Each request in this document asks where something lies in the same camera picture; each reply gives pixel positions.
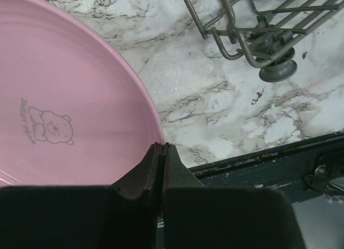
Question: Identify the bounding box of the pink plate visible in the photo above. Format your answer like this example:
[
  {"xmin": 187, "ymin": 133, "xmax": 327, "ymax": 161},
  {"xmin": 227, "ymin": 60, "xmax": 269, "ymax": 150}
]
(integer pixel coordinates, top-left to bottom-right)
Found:
[{"xmin": 1, "ymin": 0, "xmax": 164, "ymax": 186}]

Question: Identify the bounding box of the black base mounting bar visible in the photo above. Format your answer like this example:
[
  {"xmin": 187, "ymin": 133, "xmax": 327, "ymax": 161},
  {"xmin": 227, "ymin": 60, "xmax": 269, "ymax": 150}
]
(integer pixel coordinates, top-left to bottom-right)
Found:
[{"xmin": 189, "ymin": 132, "xmax": 343, "ymax": 202}]

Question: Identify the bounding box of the grey wire dish rack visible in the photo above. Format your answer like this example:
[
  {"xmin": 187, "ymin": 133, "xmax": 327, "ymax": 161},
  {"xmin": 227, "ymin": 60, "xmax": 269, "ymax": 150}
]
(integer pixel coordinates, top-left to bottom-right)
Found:
[{"xmin": 183, "ymin": 0, "xmax": 343, "ymax": 83}]

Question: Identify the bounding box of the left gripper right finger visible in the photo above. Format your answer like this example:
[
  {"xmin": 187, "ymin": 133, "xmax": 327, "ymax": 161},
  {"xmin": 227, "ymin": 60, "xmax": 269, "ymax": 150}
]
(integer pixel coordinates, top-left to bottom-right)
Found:
[{"xmin": 162, "ymin": 145, "xmax": 305, "ymax": 248}]

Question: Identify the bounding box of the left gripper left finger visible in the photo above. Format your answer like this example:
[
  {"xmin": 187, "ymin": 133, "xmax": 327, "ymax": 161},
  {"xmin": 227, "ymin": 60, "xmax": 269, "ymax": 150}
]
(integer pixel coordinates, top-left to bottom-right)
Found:
[{"xmin": 1, "ymin": 144, "xmax": 161, "ymax": 248}]

